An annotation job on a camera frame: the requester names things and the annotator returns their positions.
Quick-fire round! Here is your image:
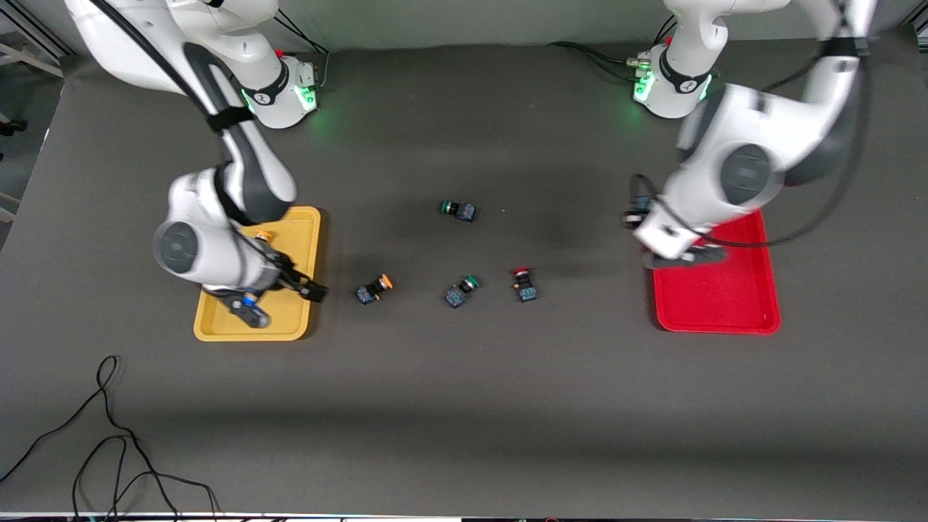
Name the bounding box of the yellow plastic tray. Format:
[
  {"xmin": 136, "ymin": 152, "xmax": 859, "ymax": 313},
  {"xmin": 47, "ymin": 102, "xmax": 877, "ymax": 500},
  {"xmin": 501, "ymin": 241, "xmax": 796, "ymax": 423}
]
[{"xmin": 194, "ymin": 206, "xmax": 322, "ymax": 342}]

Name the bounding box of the red plastic tray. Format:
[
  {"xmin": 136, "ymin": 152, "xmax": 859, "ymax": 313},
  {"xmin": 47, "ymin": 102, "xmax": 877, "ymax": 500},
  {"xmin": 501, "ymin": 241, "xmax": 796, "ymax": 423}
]
[{"xmin": 647, "ymin": 209, "xmax": 782, "ymax": 335}]

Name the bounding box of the black right arm strap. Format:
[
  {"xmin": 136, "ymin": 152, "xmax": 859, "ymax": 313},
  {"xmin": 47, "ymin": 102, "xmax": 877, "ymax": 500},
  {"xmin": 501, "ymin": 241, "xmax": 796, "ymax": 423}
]
[{"xmin": 207, "ymin": 107, "xmax": 256, "ymax": 134}]

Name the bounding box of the black arm strap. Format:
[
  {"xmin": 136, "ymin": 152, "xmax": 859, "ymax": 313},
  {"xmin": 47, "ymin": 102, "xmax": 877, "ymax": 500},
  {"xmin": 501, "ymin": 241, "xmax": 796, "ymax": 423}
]
[
  {"xmin": 207, "ymin": 107, "xmax": 256, "ymax": 134},
  {"xmin": 819, "ymin": 38, "xmax": 871, "ymax": 59}
]

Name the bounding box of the black left base cable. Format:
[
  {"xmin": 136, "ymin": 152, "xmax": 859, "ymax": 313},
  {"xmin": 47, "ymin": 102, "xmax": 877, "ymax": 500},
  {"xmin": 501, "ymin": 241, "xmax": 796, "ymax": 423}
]
[{"xmin": 547, "ymin": 41, "xmax": 642, "ymax": 82}]

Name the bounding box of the black base cable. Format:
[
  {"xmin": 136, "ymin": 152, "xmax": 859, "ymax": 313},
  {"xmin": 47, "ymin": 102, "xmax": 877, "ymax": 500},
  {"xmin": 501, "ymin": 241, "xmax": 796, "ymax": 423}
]
[
  {"xmin": 272, "ymin": 11, "xmax": 331, "ymax": 89},
  {"xmin": 547, "ymin": 41, "xmax": 642, "ymax": 82}
]

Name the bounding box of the thin black loose cable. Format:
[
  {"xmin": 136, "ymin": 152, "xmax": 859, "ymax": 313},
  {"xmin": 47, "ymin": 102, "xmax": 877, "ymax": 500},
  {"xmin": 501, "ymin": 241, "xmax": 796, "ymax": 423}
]
[{"xmin": 0, "ymin": 355, "xmax": 220, "ymax": 522}]

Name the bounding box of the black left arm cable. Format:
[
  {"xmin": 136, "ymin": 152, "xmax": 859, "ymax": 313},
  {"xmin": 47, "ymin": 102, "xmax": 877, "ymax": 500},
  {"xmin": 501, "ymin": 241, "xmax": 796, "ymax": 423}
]
[{"xmin": 627, "ymin": 0, "xmax": 874, "ymax": 249}]

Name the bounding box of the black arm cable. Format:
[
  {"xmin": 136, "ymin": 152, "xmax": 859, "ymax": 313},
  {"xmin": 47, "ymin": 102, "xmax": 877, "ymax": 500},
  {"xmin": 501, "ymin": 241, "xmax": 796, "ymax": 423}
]
[
  {"xmin": 627, "ymin": 0, "xmax": 874, "ymax": 249},
  {"xmin": 87, "ymin": 0, "xmax": 287, "ymax": 287}
]

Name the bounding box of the black right base cable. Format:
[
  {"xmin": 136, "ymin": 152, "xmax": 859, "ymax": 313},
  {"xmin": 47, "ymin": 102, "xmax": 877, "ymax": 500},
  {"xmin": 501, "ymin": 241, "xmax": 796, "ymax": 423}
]
[{"xmin": 272, "ymin": 11, "xmax": 331, "ymax": 89}]

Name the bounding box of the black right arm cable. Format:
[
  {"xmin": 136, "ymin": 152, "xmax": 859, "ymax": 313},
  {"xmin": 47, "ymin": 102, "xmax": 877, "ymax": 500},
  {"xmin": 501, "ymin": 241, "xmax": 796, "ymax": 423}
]
[{"xmin": 87, "ymin": 0, "xmax": 287, "ymax": 287}]

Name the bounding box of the black left arm strap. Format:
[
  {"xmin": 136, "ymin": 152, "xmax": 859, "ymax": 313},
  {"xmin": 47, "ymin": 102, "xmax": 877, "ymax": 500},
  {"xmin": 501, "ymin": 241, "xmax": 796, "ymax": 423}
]
[{"xmin": 819, "ymin": 38, "xmax": 871, "ymax": 59}]

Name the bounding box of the white metal frame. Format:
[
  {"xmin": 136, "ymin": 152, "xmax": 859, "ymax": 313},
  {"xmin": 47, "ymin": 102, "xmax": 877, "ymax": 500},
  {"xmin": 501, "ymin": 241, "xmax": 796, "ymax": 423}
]
[{"xmin": 0, "ymin": 13, "xmax": 73, "ymax": 79}]

